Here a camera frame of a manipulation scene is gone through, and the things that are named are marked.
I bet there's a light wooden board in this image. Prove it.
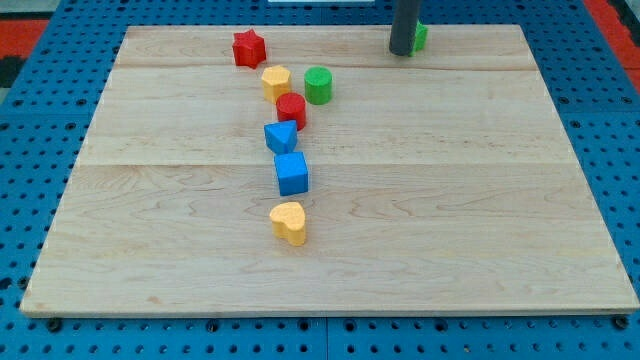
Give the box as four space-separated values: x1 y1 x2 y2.
21 25 639 318

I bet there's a yellow hexagon block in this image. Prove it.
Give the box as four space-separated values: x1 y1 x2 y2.
261 65 292 104

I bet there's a green cylinder block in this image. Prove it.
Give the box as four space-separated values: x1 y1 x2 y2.
304 66 333 105

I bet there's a blue cube block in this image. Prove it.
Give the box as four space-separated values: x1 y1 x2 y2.
274 152 309 196

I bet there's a blue triangle block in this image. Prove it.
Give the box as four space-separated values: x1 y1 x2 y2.
263 120 297 155

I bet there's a red star block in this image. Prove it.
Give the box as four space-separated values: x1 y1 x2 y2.
232 29 266 69

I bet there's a green star block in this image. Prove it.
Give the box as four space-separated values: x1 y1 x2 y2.
410 21 429 56

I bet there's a red cylinder block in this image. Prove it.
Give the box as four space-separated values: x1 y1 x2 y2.
276 92 306 131

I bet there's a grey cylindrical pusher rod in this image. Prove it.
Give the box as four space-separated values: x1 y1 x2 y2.
389 0 422 56

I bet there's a yellow heart block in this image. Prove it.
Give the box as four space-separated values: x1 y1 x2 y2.
269 202 306 246

